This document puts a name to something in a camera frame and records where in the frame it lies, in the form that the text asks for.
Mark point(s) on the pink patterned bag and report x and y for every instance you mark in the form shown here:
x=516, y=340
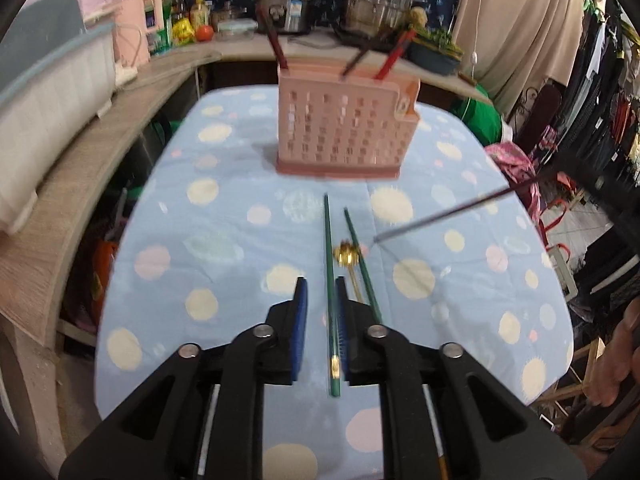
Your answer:
x=510, y=170

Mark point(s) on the white dish drainer tub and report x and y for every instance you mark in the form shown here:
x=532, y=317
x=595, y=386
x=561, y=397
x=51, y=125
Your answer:
x=50, y=125

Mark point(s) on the green bag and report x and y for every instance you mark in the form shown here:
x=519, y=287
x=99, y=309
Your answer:
x=480, y=115

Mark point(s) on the beige curtain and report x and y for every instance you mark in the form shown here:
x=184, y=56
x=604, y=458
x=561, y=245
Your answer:
x=520, y=25

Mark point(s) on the dark purple chopstick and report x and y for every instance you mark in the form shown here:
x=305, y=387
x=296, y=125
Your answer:
x=450, y=212

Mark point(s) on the pink appliance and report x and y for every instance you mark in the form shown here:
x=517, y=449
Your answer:
x=137, y=25

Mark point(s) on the yellow oil bottle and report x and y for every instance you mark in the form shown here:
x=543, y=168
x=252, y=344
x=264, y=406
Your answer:
x=199, y=10

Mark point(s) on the grey-blue perforated lid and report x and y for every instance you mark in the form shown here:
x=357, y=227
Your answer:
x=35, y=25

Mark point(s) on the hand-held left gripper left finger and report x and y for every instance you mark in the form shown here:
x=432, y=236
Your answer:
x=300, y=330

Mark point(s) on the wooden counter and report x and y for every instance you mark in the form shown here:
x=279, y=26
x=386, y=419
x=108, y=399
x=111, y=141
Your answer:
x=75, y=200

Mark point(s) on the yellow packet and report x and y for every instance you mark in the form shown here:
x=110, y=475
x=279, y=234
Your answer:
x=184, y=31

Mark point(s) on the person's right hand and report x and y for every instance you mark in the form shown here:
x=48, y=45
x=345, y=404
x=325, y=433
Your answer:
x=617, y=360

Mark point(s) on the green chopstick gold band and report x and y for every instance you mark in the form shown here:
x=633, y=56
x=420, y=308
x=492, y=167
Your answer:
x=329, y=260
x=357, y=240

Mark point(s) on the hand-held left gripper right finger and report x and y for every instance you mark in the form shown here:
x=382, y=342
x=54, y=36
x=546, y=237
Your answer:
x=341, y=330

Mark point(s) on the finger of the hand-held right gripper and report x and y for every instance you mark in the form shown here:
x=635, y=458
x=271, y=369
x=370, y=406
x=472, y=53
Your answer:
x=590, y=180

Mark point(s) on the steel rice cooker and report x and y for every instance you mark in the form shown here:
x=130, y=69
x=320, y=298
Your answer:
x=290, y=7

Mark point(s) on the brown root tuber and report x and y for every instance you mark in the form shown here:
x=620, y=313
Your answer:
x=416, y=16

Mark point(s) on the glass food container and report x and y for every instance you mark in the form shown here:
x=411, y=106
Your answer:
x=239, y=27

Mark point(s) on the row of hanging clothes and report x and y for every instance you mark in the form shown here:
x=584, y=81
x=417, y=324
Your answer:
x=615, y=85

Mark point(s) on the gold flower spoon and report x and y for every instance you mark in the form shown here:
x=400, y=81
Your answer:
x=348, y=255

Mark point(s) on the red tomato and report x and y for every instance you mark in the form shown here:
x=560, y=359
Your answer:
x=204, y=33

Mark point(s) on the pink perforated utensil basket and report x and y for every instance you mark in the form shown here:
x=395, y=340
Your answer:
x=340, y=125

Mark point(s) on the white power strip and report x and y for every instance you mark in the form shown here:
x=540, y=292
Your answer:
x=125, y=72

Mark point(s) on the blue planter with plants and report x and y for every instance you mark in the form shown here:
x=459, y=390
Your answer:
x=432, y=55

